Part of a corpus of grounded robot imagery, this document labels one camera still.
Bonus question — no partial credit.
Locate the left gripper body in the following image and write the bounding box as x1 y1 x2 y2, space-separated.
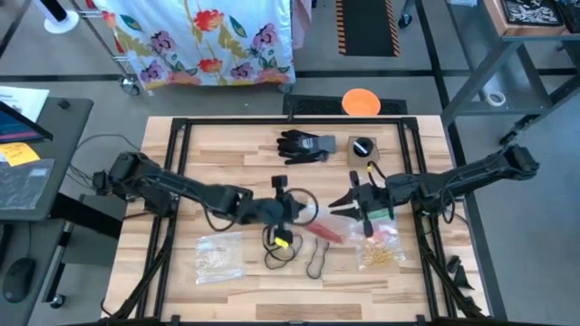
237 174 309 249

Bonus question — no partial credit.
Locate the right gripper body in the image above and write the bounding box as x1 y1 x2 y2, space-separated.
347 170 396 239

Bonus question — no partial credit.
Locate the pile of coloured rubber bands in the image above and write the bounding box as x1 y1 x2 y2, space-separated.
362 246 395 268

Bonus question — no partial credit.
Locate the small cardboard box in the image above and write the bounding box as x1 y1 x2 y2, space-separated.
347 135 381 169

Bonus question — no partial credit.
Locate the black work glove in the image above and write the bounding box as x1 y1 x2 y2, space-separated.
276 129 339 165
281 129 318 144

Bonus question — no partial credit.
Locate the pile of clear plastic bags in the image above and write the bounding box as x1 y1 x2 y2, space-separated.
195 231 246 285

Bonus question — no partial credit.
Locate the orange disc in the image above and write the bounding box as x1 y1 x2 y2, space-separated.
342 88 382 117

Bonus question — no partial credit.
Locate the black grate floor mat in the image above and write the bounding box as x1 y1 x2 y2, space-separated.
284 93 410 117

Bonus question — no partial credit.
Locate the white tape roll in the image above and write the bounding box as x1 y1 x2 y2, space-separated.
486 89 508 108

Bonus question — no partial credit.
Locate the black hazard-striped floor mat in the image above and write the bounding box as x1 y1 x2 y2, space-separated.
335 0 402 58

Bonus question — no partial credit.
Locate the black power adapter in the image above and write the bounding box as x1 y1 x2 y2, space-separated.
92 169 110 195

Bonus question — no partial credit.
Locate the floral print cloth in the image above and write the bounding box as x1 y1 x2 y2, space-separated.
92 0 296 94

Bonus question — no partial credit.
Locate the pink cloth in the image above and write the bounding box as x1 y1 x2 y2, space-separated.
292 0 314 50

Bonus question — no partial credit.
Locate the black office desk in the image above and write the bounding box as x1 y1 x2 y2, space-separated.
0 97 95 223

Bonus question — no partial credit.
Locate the wood-topped grey workbench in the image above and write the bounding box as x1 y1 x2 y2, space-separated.
441 0 580 147

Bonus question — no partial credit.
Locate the black parts tray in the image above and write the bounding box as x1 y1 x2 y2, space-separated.
501 0 566 26
560 0 580 33

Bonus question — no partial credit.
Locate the grey plastic sleeve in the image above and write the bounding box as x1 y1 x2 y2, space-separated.
0 158 55 212

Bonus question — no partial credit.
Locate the yellow sticky note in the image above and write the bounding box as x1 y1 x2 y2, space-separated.
0 141 42 168

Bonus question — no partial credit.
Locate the black computer mouse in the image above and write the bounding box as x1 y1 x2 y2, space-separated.
2 256 36 305

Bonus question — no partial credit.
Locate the black computer monitor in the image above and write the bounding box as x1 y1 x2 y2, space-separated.
0 100 54 145

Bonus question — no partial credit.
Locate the white paper sheet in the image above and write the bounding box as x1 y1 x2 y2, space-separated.
0 85 51 123

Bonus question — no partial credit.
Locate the black pole white base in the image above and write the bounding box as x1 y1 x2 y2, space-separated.
31 0 81 35

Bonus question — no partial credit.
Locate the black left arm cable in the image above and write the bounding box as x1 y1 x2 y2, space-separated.
283 187 320 226

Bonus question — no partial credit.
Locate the black aluminium table frame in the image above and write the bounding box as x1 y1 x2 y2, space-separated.
108 116 488 326

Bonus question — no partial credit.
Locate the thin grey floor cable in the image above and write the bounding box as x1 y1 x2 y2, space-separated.
67 133 141 191

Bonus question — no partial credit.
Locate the metal wire rack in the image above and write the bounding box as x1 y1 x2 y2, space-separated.
67 0 142 96

